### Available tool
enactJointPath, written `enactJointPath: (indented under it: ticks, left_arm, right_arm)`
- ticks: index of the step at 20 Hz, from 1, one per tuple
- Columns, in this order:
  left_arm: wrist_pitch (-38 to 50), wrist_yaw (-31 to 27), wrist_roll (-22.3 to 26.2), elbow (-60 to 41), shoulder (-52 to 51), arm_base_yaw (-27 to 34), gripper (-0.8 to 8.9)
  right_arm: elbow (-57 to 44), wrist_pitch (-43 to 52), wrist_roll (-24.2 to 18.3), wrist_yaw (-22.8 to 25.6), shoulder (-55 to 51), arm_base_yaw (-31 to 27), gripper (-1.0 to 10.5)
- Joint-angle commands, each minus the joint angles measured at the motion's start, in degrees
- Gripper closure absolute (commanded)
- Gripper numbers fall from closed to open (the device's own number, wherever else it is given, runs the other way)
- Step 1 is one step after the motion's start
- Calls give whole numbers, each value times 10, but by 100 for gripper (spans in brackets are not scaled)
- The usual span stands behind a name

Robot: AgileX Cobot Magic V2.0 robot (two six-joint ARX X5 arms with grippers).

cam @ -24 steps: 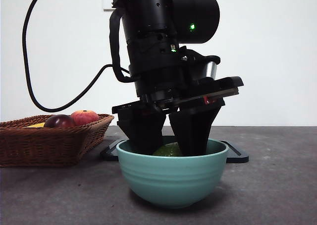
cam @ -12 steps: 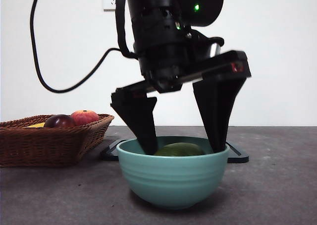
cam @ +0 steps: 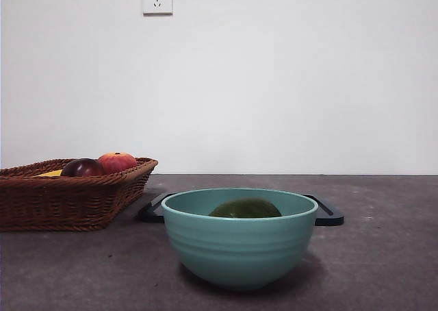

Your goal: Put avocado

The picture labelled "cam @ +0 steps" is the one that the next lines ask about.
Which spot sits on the brown wicker basket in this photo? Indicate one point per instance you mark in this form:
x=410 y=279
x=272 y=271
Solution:
x=61 y=201

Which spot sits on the teal ceramic bowl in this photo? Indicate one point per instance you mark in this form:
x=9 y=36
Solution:
x=237 y=249

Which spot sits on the dark purple plum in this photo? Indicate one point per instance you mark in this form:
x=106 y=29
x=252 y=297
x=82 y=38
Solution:
x=83 y=168

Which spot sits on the red peach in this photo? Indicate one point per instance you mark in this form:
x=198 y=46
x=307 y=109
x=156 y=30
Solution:
x=118 y=162

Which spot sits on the black rectangular tray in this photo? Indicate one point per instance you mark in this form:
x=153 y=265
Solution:
x=329 y=218

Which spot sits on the yellow fruit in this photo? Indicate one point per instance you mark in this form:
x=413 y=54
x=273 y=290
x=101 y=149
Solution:
x=51 y=173

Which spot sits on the green avocado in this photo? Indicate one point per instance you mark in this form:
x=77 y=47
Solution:
x=244 y=208

